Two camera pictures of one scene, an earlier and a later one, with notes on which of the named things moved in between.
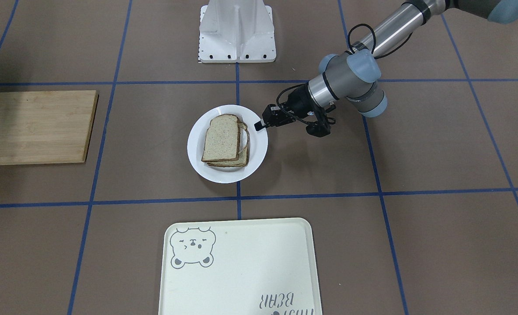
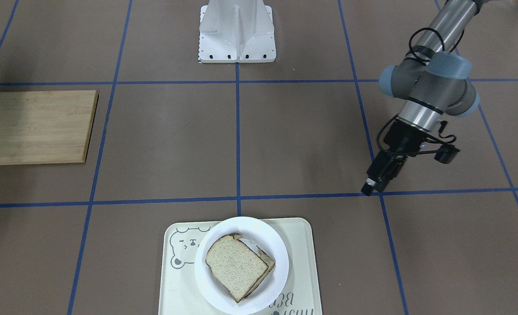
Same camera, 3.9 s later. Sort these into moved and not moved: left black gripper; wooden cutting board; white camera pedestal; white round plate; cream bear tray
Moved: left black gripper; white round plate
Not moved: wooden cutting board; white camera pedestal; cream bear tray
